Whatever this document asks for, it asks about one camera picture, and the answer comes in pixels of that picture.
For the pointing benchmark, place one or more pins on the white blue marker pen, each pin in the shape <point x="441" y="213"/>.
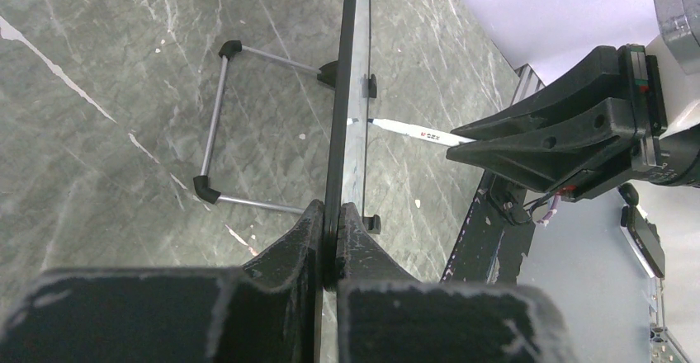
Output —
<point x="422" y="133"/>

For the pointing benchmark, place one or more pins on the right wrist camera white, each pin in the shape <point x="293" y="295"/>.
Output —
<point x="677" y="50"/>

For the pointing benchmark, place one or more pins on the small whiteboard black frame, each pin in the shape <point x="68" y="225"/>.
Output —
<point x="245" y="135"/>

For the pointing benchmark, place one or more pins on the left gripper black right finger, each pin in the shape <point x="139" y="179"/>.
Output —
<point x="386" y="315"/>

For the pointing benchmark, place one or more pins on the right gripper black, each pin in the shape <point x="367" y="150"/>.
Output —
<point x="594" y="128"/>

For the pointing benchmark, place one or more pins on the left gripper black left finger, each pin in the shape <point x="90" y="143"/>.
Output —
<point x="267" y="310"/>

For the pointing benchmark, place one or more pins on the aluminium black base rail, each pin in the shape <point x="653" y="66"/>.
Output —
<point x="492" y="242"/>

